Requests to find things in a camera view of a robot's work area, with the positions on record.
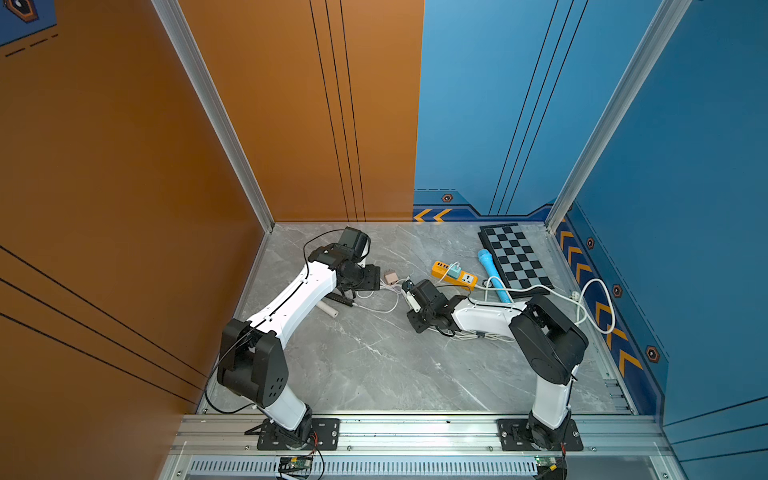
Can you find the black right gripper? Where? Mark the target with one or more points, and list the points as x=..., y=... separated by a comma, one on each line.
x=411, y=316

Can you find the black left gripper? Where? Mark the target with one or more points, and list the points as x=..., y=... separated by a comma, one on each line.
x=373, y=277

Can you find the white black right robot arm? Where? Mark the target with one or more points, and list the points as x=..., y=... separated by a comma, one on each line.
x=551, y=343

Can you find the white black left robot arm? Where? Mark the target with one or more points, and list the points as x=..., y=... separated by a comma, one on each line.
x=252, y=362

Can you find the orange power strip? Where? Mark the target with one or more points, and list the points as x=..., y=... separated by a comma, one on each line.
x=466, y=280

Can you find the blue toy microphone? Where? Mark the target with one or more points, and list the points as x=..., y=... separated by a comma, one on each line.
x=494, y=282

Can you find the black grey chessboard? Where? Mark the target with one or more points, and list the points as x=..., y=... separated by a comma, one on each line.
x=516, y=261

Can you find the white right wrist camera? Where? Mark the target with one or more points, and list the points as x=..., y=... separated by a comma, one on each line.
x=407, y=287

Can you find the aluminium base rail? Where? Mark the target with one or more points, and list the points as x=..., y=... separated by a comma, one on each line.
x=420, y=446

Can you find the aluminium corner post right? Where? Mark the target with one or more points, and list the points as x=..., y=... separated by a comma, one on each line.
x=656, y=37

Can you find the aluminium corner post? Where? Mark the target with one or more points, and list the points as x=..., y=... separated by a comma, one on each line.
x=656, y=37
x=177, y=29

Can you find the aluminium corner post left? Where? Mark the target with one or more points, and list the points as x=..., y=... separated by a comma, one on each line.
x=177, y=29

